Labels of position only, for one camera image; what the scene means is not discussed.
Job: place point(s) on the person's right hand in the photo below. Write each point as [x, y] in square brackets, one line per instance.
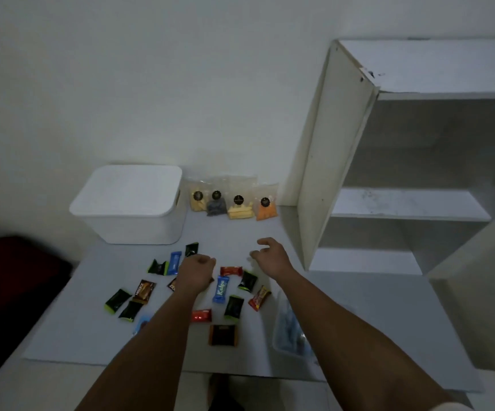
[276, 260]

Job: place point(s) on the person's left hand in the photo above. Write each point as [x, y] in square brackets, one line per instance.
[192, 276]

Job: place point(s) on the person's left fingers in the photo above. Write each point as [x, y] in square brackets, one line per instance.
[203, 259]

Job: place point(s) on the person's right thumb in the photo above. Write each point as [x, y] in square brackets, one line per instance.
[257, 255]

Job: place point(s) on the person's right forearm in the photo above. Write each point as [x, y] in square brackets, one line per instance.
[341, 342]

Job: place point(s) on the person's left forearm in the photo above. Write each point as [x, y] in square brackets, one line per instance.
[153, 350]

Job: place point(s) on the black green snack packet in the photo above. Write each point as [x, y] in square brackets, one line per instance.
[247, 281]
[191, 249]
[117, 300]
[158, 267]
[130, 311]
[233, 307]

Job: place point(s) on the dark brown snack packet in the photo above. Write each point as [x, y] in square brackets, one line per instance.
[171, 285]

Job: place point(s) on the red yellow snack packet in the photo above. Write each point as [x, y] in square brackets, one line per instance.
[259, 298]

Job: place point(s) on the clear bag of orange snacks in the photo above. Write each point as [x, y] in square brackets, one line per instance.
[266, 208]

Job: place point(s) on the clear bag of yellow sticks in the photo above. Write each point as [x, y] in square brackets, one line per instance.
[240, 208]

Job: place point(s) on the clear bag of grey snacks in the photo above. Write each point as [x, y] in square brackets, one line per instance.
[216, 205]

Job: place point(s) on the clear bag of pale yellow snacks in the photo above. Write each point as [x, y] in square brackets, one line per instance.
[197, 201]

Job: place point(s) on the white storage box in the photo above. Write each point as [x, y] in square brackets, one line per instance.
[144, 228]

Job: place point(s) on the black orange snack packet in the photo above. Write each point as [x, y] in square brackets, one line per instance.
[223, 335]

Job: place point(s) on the clear plastic container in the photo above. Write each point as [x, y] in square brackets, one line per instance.
[288, 333]

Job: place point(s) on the light blue snack packet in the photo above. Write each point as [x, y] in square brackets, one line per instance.
[140, 324]

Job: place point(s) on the white storage box lid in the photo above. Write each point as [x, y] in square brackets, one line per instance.
[129, 190]

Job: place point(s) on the white wooden shelf unit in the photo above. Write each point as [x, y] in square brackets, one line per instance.
[337, 158]

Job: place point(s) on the dark red cushion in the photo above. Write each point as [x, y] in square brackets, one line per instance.
[16, 273]

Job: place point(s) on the white cabinet door panel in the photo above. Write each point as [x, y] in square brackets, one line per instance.
[483, 295]

